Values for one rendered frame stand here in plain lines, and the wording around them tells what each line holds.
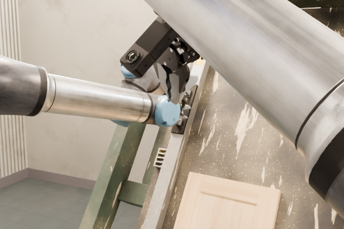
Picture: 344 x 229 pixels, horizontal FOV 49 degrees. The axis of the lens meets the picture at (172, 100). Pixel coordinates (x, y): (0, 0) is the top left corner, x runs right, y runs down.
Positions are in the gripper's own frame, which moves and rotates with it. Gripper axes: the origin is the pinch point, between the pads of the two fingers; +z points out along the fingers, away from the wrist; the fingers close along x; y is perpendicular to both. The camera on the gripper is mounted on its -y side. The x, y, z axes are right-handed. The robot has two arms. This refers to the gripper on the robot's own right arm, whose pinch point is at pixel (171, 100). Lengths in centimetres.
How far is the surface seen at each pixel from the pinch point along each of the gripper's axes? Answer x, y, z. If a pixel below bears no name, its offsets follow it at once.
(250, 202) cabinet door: -4, 24, 53
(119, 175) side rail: 43, 5, 65
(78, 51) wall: 299, 109, 170
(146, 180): 35, 12, 68
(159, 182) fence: 25, 11, 58
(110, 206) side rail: 38, -4, 72
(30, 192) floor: 271, -1, 293
